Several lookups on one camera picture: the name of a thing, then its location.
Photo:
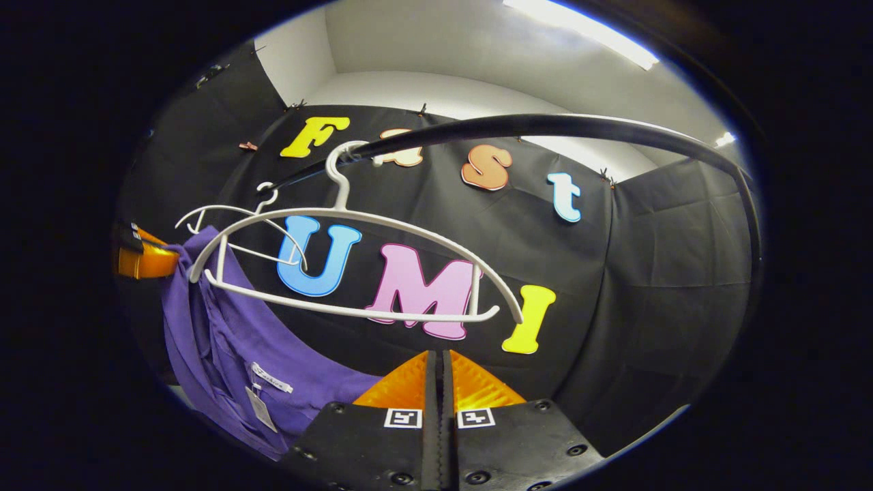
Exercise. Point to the black clothes rack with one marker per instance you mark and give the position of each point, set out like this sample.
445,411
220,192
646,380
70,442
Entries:
545,125

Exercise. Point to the small ceiling light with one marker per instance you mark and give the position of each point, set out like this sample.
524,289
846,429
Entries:
725,139

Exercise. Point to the purple jacket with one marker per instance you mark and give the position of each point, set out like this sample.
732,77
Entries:
232,341

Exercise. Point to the white plastic clothes hanger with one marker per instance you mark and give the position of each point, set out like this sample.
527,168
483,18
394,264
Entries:
218,207
474,293

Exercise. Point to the long ceiling light panel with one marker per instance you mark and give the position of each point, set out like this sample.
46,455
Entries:
580,27

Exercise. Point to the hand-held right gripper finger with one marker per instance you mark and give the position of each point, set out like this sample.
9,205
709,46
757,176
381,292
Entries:
432,443
448,443

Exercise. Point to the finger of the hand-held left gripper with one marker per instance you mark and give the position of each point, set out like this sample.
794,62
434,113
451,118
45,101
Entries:
153,259

